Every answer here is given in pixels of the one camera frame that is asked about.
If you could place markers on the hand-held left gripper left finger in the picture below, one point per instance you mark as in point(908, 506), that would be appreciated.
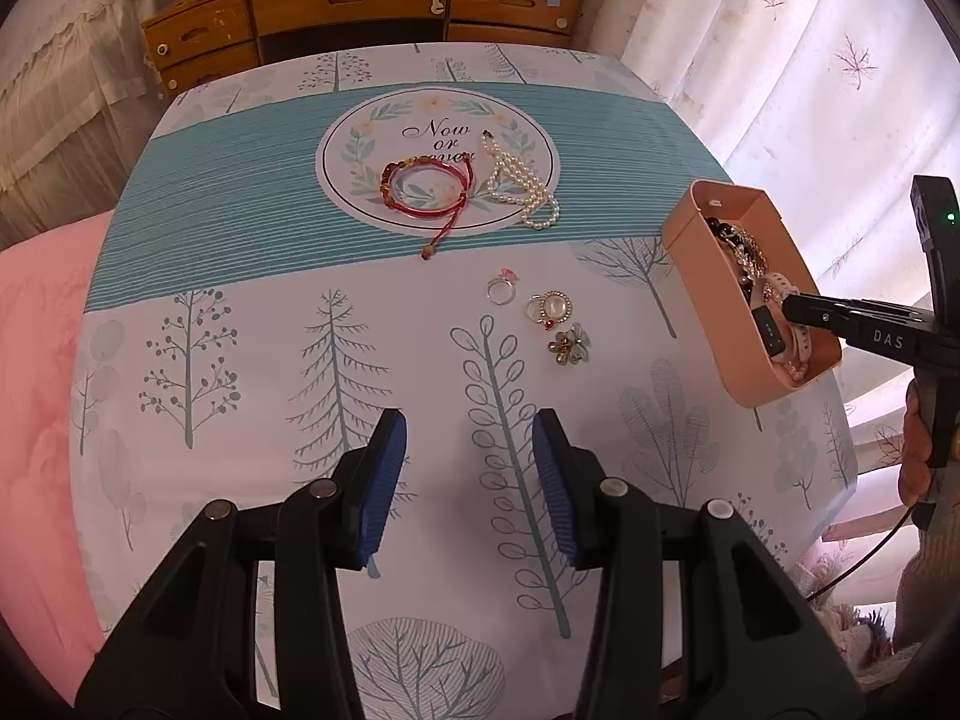
point(382, 481)

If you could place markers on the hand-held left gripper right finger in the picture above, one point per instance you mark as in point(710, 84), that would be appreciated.
point(555, 481)

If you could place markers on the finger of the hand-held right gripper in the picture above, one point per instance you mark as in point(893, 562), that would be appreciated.
point(892, 311)
point(862, 330)

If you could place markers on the pink jewelry box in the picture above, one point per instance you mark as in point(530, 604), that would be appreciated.
point(712, 315)

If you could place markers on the person's right forearm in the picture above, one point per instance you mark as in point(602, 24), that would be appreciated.
point(934, 592)

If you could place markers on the person's right hand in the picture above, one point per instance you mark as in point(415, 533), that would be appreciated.
point(916, 442)

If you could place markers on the flower brooch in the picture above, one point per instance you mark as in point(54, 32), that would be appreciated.
point(570, 345)

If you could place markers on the tree print tablecloth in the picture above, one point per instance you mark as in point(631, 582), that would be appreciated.
point(262, 360)

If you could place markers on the white leaf print curtain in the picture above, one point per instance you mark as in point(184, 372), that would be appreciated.
point(787, 52)

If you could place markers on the beige fringed cloth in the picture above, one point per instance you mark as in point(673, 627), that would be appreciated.
point(855, 645)

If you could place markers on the pink blanket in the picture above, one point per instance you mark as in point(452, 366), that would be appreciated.
point(37, 390)

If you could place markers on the wooden dresser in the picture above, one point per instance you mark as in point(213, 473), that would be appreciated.
point(337, 0)

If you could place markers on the white lace curtain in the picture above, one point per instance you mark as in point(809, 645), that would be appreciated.
point(67, 90)

